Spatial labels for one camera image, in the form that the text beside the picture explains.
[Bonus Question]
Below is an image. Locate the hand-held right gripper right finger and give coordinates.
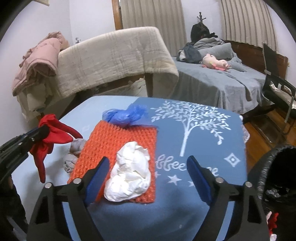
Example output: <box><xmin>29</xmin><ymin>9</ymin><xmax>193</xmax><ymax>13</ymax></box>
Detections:
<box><xmin>187</xmin><ymin>156</ymin><xmax>269</xmax><ymax>241</ymax></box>

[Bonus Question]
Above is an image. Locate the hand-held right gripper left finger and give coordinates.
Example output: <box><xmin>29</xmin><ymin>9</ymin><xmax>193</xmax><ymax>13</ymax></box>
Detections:
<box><xmin>27</xmin><ymin>156</ymin><xmax>110</xmax><ymax>241</ymax></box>

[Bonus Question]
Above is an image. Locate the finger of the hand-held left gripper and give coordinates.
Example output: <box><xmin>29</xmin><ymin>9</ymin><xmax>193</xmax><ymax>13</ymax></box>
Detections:
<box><xmin>0</xmin><ymin>126</ymin><xmax>50</xmax><ymax>154</ymax></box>
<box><xmin>0</xmin><ymin>141</ymin><xmax>35</xmax><ymax>169</ymax></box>

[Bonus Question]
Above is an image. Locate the white paper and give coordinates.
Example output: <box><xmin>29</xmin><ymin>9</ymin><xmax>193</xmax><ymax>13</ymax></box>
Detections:
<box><xmin>104</xmin><ymin>142</ymin><xmax>151</xmax><ymax>202</ymax></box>

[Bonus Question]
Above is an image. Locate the red cloth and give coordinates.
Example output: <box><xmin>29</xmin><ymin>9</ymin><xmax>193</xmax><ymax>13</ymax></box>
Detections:
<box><xmin>29</xmin><ymin>113</ymin><xmax>83</xmax><ymax>183</ymax></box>

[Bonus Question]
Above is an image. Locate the grey sock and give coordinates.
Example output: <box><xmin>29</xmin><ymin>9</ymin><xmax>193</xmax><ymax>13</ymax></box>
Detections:
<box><xmin>62</xmin><ymin>138</ymin><xmax>86</xmax><ymax>174</ymax></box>

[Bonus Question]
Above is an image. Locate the orange knitted cloth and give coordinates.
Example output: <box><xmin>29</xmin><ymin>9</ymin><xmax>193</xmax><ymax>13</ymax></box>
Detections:
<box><xmin>67</xmin><ymin>120</ymin><xmax>158</xmax><ymax>204</ymax></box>

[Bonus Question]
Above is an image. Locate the blue plastic bag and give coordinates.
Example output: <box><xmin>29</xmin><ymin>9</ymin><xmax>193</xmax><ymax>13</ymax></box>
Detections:
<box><xmin>102</xmin><ymin>103</ymin><xmax>148</xmax><ymax>127</ymax></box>

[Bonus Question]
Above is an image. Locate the black bag-lined trash bin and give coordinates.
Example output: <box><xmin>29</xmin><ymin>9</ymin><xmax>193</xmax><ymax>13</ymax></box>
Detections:
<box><xmin>248</xmin><ymin>144</ymin><xmax>296</xmax><ymax>241</ymax></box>

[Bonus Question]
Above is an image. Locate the shiny red plastic bag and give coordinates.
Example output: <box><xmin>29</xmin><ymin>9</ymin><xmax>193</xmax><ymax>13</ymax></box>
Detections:
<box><xmin>268</xmin><ymin>212</ymin><xmax>280</xmax><ymax>230</ymax></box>

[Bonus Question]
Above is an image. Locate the blue tree-print tablecloth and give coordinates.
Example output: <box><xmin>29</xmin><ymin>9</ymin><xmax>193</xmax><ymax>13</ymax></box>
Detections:
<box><xmin>11</xmin><ymin>95</ymin><xmax>247</xmax><ymax>241</ymax></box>

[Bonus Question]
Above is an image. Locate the grey quilted table cover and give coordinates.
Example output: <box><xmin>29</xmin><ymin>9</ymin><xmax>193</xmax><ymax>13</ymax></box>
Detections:
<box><xmin>240</xmin><ymin>116</ymin><xmax>251</xmax><ymax>142</ymax></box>

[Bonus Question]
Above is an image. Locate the pink jacket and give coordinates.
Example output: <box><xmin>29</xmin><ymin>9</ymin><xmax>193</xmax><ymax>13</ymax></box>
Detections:
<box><xmin>12</xmin><ymin>31</ymin><xmax>70</xmax><ymax>96</ymax></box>

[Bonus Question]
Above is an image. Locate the bed with grey sheet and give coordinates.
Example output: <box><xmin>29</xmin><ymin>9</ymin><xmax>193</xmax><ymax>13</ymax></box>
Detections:
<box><xmin>171</xmin><ymin>53</ymin><xmax>273</xmax><ymax>114</ymax></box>

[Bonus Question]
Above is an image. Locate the beige blanket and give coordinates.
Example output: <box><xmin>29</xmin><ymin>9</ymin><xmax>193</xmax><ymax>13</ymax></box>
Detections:
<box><xmin>57</xmin><ymin>27</ymin><xmax>179</xmax><ymax>98</ymax></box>

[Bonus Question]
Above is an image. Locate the pink plush toy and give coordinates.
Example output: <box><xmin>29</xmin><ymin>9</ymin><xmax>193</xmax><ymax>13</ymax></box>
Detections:
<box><xmin>202</xmin><ymin>54</ymin><xmax>232</xmax><ymax>71</ymax></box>

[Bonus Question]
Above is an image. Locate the silver cushion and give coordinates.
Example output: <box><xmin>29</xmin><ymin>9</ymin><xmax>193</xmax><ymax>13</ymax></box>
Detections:
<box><xmin>269</xmin><ymin>82</ymin><xmax>296</xmax><ymax>107</ymax></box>

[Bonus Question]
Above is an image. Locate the dark clothes pile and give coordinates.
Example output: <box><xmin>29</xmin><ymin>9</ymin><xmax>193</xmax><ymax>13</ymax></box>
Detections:
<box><xmin>177</xmin><ymin>44</ymin><xmax>201</xmax><ymax>63</ymax></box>

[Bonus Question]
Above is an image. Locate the grey duvet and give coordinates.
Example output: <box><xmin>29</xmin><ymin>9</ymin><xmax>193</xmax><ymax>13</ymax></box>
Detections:
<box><xmin>187</xmin><ymin>37</ymin><xmax>245</xmax><ymax>72</ymax></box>

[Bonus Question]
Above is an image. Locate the wooden headboard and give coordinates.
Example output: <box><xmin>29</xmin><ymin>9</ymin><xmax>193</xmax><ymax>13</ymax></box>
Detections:
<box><xmin>225</xmin><ymin>40</ymin><xmax>289</xmax><ymax>77</ymax></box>

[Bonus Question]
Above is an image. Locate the black coat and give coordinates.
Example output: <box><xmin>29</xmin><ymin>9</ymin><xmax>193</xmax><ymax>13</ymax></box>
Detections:
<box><xmin>191</xmin><ymin>23</ymin><xmax>218</xmax><ymax>43</ymax></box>

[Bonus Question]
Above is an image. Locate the dark wooden coat rack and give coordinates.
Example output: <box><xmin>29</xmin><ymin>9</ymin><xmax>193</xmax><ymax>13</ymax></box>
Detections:
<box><xmin>195</xmin><ymin>11</ymin><xmax>206</xmax><ymax>25</ymax></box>

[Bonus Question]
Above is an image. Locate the narrow beige curtain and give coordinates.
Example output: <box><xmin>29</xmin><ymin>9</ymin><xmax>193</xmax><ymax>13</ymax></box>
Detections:
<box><xmin>220</xmin><ymin>0</ymin><xmax>278</xmax><ymax>52</ymax></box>

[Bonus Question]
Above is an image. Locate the wide beige curtain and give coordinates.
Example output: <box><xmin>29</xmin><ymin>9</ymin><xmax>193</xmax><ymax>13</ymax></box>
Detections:
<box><xmin>120</xmin><ymin>0</ymin><xmax>186</xmax><ymax>44</ymax></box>

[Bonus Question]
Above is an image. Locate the black metal-frame chair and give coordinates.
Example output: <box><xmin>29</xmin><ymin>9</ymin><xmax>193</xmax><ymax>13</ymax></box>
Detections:
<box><xmin>261</xmin><ymin>42</ymin><xmax>296</xmax><ymax>137</ymax></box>

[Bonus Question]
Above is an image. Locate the wooden window frame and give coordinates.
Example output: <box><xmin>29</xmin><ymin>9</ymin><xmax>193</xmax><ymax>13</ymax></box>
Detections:
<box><xmin>112</xmin><ymin>0</ymin><xmax>124</xmax><ymax>30</ymax></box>

